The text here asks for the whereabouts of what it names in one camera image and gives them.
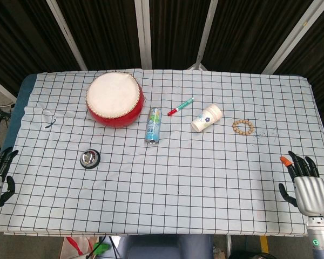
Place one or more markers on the green plastic object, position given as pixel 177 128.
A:
pixel 101 248

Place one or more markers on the small round metal tin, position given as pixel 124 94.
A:
pixel 89 159

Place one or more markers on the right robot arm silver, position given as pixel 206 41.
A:
pixel 317 237

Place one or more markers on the white frame bar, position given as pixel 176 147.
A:
pixel 0 85

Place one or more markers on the white partition post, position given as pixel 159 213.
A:
pixel 205 32
pixel 295 37
pixel 143 32
pixel 67 35

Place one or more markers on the blue drink can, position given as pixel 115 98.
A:
pixel 153 126

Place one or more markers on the white paper cup flower print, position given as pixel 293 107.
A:
pixel 206 118

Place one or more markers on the green marker red cap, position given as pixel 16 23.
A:
pixel 181 106

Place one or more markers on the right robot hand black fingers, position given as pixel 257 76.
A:
pixel 311 194

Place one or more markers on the red drum white skin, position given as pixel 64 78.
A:
pixel 112 94

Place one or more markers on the white black grid tablecloth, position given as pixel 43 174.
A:
pixel 178 175

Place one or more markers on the blue table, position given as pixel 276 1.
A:
pixel 17 97

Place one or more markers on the red white bag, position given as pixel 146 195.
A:
pixel 75 246

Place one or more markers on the yellow floor object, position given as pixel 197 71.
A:
pixel 264 244

